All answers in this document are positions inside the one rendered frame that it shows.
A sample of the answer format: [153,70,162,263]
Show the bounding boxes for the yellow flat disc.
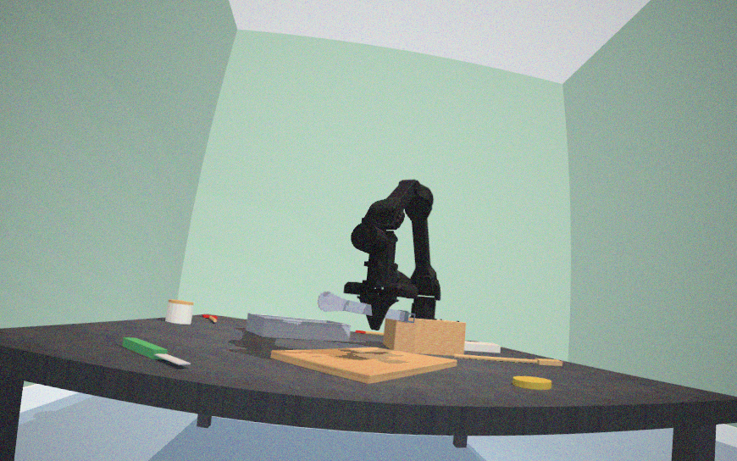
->
[513,376,551,390]

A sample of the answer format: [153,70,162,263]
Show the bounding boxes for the white jar with wooden lid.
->
[165,299,194,325]

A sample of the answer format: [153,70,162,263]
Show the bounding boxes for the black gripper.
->
[343,257,418,330]

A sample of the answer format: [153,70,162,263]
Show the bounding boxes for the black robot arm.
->
[351,179,441,320]

